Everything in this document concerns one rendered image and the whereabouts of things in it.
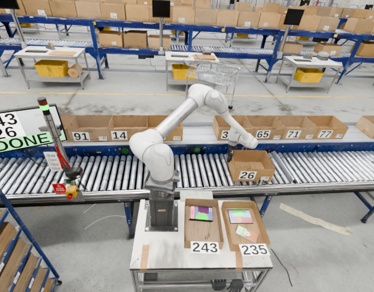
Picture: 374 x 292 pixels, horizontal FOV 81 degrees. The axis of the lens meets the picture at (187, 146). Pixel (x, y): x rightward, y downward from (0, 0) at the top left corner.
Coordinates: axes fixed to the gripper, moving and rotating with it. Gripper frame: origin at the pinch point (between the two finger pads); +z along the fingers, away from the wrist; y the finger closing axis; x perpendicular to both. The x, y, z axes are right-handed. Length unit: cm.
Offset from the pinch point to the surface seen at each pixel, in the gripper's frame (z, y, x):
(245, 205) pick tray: 7, 54, 2
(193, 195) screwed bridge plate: 10, 37, -41
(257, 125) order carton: -5, -58, 53
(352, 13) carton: -67, -869, 782
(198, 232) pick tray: 9, 74, -42
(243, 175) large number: 1.9, 22.0, 9.4
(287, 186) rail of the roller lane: 11, 31, 54
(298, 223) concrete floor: 86, 27, 98
